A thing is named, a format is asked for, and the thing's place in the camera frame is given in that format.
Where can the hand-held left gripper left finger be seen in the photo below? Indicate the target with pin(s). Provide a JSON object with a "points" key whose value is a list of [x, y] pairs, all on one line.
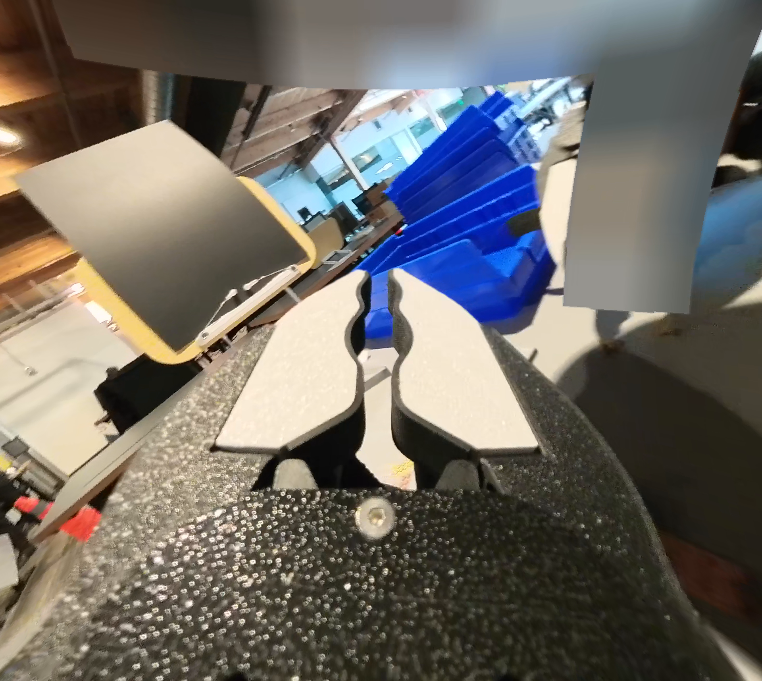
{"points": [[292, 389]]}

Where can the grey desk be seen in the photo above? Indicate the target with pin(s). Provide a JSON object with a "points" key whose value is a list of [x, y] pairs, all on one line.
{"points": [[643, 419]]}

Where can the ceiling spot lamp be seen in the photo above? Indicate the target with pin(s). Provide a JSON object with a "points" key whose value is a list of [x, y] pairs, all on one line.
{"points": [[10, 136]]}

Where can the long thin metal duct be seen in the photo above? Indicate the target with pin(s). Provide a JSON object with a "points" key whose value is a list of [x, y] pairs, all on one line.
{"points": [[161, 103]]}

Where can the black panel wooden rim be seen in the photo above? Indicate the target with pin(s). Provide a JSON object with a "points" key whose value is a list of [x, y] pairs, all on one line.
{"points": [[155, 228]]}

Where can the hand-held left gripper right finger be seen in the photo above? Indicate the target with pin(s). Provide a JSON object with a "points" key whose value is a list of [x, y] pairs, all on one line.
{"points": [[464, 389]]}

